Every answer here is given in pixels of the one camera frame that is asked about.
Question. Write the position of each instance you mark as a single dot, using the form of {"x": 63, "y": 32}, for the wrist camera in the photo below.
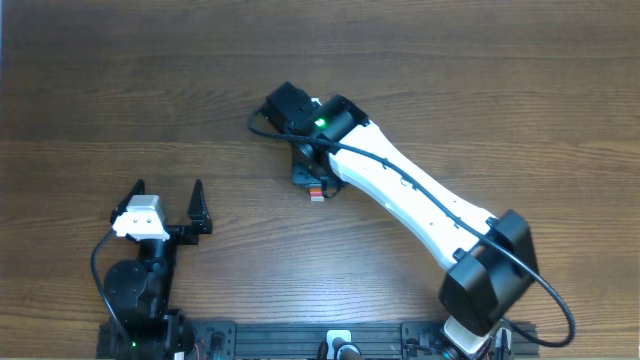
{"x": 141, "y": 218}
{"x": 316, "y": 101}

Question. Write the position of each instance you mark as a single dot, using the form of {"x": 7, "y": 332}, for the white cube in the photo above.
{"x": 317, "y": 199}

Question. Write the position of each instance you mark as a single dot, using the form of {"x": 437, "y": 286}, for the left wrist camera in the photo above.
{"x": 141, "y": 218}

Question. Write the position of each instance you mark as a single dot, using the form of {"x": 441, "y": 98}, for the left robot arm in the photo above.
{"x": 125, "y": 287}

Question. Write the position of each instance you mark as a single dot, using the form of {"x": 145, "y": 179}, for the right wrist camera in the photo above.
{"x": 316, "y": 101}

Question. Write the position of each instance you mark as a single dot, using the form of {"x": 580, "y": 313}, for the mounting rail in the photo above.
{"x": 290, "y": 340}

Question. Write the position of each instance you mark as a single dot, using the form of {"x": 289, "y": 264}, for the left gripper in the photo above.
{"x": 182, "y": 235}

